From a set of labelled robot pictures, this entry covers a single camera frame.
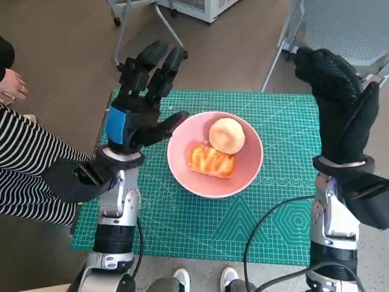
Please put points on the green cutting mat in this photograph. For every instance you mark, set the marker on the green cutting mat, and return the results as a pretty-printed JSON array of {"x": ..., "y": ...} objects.
[{"x": 182, "y": 225}]

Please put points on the grey mesh chair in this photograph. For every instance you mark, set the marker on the grey mesh chair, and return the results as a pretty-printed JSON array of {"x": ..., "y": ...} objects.
[{"x": 343, "y": 24}]

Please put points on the grey chair frame with casters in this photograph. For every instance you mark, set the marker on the grey chair frame with casters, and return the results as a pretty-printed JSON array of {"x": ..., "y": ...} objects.
[{"x": 119, "y": 36}]

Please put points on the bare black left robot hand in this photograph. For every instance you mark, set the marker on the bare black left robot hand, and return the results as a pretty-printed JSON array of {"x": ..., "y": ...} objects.
[{"x": 136, "y": 115}]

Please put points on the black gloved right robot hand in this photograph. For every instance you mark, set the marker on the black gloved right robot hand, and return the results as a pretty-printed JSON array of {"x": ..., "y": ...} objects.
[{"x": 340, "y": 121}]

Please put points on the white shoe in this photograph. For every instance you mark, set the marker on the white shoe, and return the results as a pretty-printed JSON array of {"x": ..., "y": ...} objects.
[
  {"x": 229, "y": 276},
  {"x": 181, "y": 278}
]

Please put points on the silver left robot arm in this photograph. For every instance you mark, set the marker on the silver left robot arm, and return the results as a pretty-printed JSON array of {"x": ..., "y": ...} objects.
[{"x": 117, "y": 194}]

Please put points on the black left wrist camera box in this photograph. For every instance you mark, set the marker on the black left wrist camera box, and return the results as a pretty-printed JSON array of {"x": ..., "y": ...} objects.
[{"x": 73, "y": 182}]

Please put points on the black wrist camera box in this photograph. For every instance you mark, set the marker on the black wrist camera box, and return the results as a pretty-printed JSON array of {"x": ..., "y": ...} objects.
[
  {"x": 370, "y": 203},
  {"x": 73, "y": 182}
]

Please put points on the orange striped toy bread loaf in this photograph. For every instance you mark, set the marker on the orange striped toy bread loaf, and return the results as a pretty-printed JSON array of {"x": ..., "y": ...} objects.
[{"x": 212, "y": 162}]

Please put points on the white cabinet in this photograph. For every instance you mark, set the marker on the white cabinet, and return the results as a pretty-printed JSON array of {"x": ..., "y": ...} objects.
[{"x": 209, "y": 9}]

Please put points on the pink bowl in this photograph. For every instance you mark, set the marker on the pink bowl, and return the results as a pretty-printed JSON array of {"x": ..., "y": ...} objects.
[{"x": 188, "y": 176}]

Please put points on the person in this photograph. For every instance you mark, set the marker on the person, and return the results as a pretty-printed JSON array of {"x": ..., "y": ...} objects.
[{"x": 30, "y": 146}]

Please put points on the dark grey leg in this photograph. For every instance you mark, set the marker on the dark grey leg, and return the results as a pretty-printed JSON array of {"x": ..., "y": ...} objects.
[
  {"x": 167, "y": 286},
  {"x": 243, "y": 287}
]

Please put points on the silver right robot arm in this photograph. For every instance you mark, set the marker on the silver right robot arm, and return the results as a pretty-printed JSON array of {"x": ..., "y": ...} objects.
[{"x": 334, "y": 219}]

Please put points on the round toy bread bun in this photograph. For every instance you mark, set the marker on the round toy bread bun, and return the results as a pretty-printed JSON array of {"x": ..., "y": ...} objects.
[{"x": 226, "y": 135}]

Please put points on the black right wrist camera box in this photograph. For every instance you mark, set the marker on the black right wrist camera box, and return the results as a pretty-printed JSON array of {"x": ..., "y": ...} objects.
[{"x": 370, "y": 203}]

